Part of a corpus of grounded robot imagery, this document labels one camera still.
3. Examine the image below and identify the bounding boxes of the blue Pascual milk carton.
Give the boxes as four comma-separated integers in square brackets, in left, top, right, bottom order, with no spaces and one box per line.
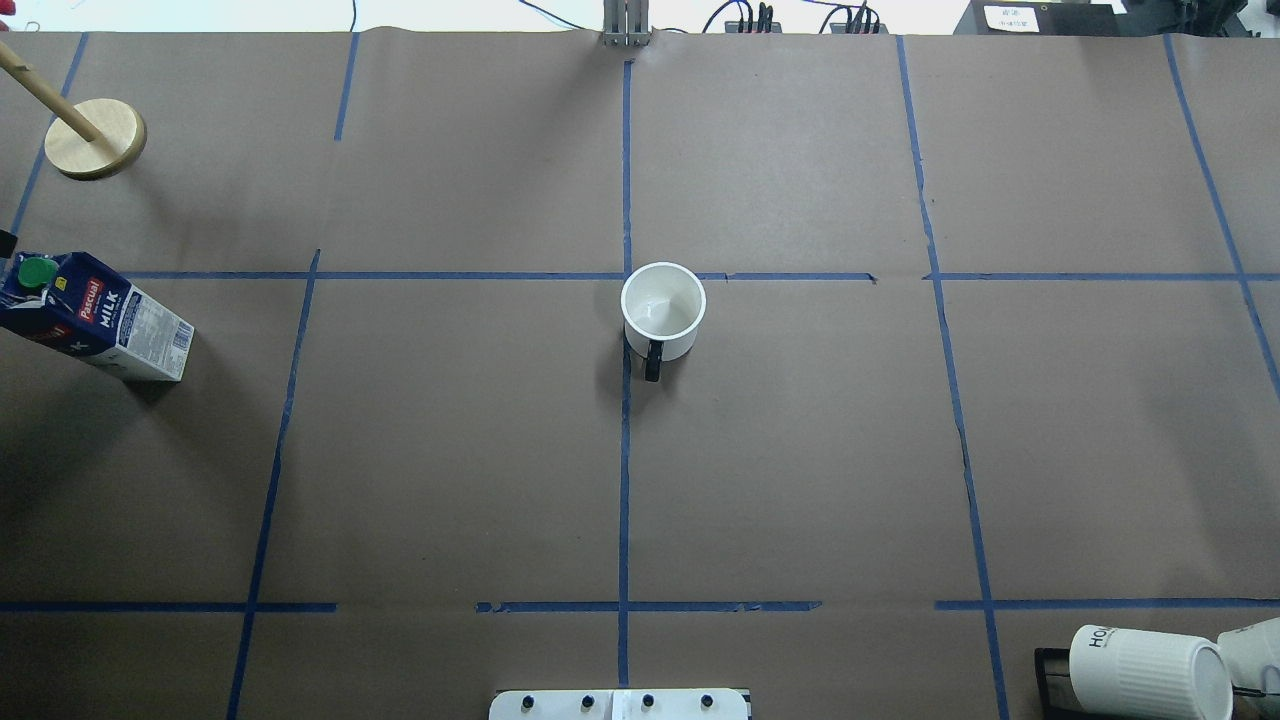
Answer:
[1,252,195,383]

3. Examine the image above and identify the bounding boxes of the white smiley face mug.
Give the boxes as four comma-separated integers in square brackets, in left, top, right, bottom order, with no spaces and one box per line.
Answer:
[620,263,708,383]

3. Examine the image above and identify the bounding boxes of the wooden stand with round base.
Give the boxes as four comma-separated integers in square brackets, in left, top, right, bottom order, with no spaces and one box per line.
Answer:
[1,44,148,181]

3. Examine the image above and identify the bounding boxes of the black box with white label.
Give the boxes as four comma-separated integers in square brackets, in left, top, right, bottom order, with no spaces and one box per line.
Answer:
[952,1,1120,37]

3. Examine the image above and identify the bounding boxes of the white ribbed HOME mug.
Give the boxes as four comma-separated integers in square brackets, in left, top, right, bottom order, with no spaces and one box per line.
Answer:
[1068,624,1234,719]

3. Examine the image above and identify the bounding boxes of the grey aluminium frame post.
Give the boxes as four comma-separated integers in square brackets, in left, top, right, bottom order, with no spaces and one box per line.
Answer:
[600,0,652,47]

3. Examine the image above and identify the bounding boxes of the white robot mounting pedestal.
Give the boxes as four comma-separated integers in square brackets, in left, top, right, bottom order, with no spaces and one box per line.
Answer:
[488,687,753,719]

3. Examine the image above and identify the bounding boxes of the black cable connector block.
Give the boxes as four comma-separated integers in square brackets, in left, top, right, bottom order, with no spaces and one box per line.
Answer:
[716,1,782,35]

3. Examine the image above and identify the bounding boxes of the black wire mug rack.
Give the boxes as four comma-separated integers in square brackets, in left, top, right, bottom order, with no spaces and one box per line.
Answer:
[1034,648,1085,719]

